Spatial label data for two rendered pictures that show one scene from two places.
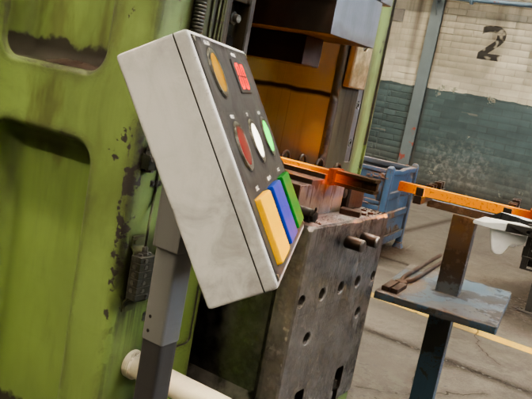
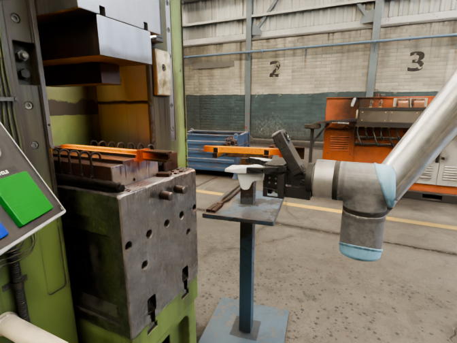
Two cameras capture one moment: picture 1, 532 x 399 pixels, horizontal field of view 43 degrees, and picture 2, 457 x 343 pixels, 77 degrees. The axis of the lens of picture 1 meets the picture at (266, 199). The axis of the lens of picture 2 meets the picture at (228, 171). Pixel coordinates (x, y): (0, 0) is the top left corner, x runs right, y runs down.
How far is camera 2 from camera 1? 0.58 m
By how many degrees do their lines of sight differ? 6
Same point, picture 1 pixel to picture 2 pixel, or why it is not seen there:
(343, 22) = (111, 45)
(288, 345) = (126, 276)
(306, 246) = (119, 209)
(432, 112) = (255, 105)
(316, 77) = (137, 92)
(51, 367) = not seen: outside the picture
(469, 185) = not seen: hidden behind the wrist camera
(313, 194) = (128, 169)
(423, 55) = (245, 79)
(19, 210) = not seen: outside the picture
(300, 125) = (136, 124)
